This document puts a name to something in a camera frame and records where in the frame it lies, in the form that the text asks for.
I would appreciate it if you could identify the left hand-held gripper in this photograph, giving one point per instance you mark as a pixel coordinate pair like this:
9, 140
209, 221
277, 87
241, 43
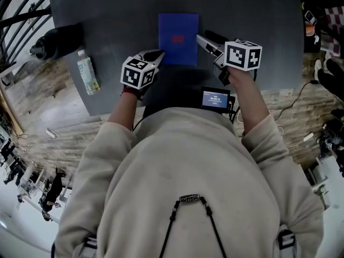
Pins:
134, 75

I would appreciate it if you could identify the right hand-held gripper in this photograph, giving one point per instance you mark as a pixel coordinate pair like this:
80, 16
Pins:
242, 56

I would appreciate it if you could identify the blue book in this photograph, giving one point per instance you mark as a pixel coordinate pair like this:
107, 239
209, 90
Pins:
177, 25

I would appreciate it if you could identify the person's right forearm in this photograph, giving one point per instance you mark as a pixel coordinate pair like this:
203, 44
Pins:
250, 103

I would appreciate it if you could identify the person's left forearm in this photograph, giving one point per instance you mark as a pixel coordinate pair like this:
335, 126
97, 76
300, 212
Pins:
122, 109

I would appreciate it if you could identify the small black display screen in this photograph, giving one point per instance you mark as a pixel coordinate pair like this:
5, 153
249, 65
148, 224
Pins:
215, 98

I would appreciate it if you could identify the clear plastic water bottle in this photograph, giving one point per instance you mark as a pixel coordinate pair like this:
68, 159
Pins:
87, 74

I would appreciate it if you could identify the black printed bag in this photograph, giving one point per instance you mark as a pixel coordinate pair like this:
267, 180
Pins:
313, 36

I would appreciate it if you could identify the person's beige sweatshirt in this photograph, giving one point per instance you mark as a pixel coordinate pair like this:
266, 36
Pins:
193, 157

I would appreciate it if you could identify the checkered cloth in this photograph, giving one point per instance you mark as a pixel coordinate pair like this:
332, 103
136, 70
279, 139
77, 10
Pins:
334, 20

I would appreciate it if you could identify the white power adapter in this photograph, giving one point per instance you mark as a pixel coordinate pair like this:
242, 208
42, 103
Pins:
52, 133
308, 137

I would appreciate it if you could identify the black metal railing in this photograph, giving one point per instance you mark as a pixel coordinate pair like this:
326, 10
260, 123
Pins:
21, 17

